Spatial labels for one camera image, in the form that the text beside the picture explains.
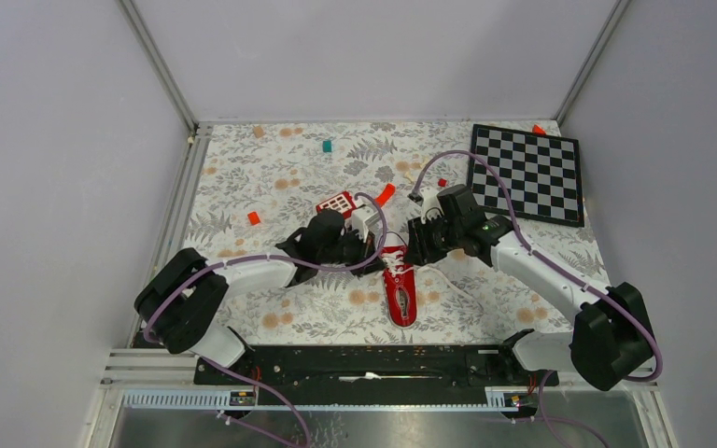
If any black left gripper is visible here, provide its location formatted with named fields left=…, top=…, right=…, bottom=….
left=318, top=225, right=387, bottom=278

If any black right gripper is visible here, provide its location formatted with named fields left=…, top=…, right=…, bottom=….
left=402, top=213, right=463, bottom=266

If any red canvas sneaker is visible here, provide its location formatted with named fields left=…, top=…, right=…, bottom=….
left=380, top=231, right=418, bottom=329

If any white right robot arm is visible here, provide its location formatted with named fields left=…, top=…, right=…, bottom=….
left=405, top=185, right=656, bottom=391

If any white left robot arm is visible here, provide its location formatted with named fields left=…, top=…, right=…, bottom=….
left=134, top=202, right=388, bottom=384

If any red white window brick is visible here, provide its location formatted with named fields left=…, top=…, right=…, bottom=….
left=316, top=191, right=357, bottom=219

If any small orange cube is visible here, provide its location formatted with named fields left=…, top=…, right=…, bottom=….
left=247, top=212, right=261, bottom=226

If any orange red curved block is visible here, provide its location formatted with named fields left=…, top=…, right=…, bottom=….
left=375, top=183, right=396, bottom=207

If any floral patterned table mat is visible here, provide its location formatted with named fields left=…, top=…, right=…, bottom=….
left=184, top=122, right=571, bottom=345

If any black grey chessboard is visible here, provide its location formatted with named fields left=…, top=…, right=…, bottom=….
left=470, top=124, right=585, bottom=228

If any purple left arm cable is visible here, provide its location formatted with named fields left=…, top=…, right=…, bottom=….
left=142, top=191, right=390, bottom=448

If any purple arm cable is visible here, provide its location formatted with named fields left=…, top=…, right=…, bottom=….
left=409, top=149, right=665, bottom=448
left=142, top=191, right=390, bottom=448

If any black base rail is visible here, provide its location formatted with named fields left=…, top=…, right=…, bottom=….
left=194, top=343, right=561, bottom=408

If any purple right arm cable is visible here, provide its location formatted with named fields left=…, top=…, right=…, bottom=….
left=409, top=149, right=665, bottom=448

